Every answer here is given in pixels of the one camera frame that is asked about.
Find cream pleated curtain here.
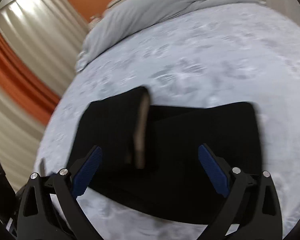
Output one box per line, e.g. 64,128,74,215
0,0,88,190

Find butterfly print bed sheet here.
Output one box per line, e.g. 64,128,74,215
34,3,300,234

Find black pants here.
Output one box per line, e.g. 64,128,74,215
68,87,263,224

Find grey quilted duvet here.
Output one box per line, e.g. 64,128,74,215
75,0,258,73

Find orange curtain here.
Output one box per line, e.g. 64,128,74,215
0,33,60,125

